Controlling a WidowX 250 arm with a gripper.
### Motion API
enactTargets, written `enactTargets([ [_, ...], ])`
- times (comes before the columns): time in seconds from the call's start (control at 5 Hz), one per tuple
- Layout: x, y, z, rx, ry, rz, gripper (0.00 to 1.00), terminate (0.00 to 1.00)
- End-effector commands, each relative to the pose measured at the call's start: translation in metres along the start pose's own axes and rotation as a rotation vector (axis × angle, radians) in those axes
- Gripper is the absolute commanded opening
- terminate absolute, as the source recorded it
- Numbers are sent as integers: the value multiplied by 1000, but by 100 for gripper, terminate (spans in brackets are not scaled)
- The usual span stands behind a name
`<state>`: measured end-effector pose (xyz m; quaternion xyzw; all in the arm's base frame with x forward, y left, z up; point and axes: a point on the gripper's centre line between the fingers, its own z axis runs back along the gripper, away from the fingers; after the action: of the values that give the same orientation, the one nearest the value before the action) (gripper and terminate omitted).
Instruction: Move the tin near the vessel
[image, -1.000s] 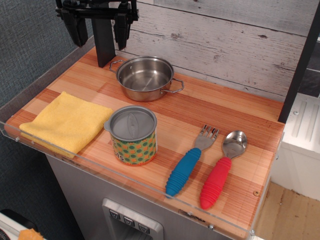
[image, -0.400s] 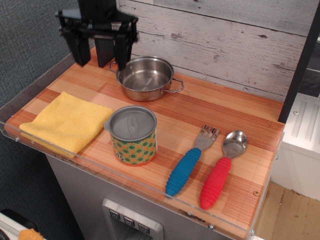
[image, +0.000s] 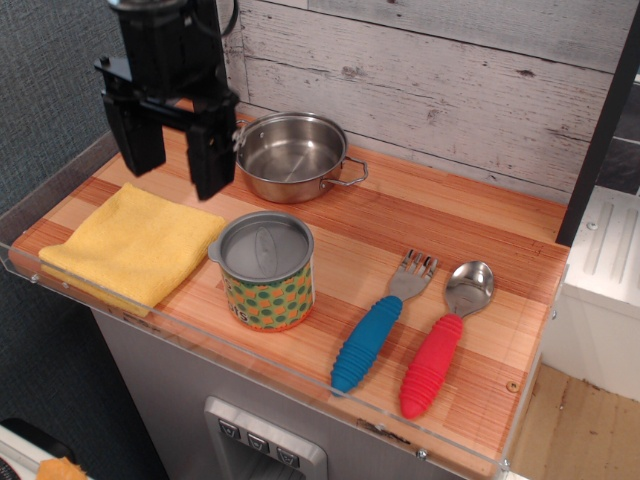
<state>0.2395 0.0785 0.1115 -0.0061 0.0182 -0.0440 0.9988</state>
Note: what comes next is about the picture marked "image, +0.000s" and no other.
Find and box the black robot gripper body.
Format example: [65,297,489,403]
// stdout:
[94,0,241,132]

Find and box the stainless steel pot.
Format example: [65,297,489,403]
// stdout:
[233,112,369,204]

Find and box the red handled spoon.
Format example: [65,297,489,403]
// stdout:
[399,260,494,419]

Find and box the yellow folded cloth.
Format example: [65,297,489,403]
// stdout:
[39,183,226,317]

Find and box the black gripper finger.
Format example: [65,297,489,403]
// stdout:
[102,92,166,176]
[186,100,236,201]

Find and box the blue handled fork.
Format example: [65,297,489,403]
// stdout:
[331,249,439,393]

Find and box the green orange dotted tin can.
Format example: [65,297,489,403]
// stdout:
[208,211,315,333]

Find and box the silver dispenser button panel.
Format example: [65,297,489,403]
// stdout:
[204,396,328,479]

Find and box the clear acrylic guard rail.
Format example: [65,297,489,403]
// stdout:
[0,69,571,476]

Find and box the dark right frame post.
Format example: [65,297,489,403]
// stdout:
[556,6,639,247]

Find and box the orange object at corner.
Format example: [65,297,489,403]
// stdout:
[36,457,89,480]

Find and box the white toy cabinet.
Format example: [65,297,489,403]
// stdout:
[541,187,639,400]

